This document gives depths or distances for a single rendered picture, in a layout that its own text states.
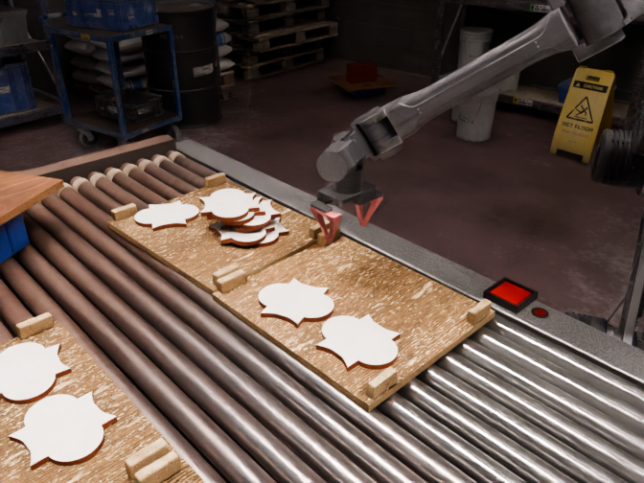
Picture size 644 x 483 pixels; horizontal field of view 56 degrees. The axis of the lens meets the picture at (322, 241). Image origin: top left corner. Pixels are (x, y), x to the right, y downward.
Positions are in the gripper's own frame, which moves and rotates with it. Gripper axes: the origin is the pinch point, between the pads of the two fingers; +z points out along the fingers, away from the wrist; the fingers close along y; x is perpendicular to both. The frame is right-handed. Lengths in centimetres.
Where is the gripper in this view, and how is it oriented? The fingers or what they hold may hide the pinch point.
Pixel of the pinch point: (346, 230)
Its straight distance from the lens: 120.3
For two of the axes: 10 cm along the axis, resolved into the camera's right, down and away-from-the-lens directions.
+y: 7.2, -3.3, 6.1
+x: -6.9, -3.5, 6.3
